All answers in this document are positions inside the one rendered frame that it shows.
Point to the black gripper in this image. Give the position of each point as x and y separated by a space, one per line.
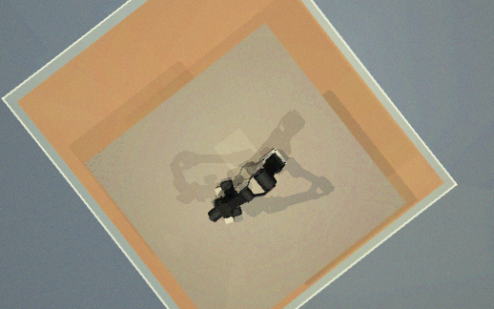
228 188

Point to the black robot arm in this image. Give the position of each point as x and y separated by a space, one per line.
264 177

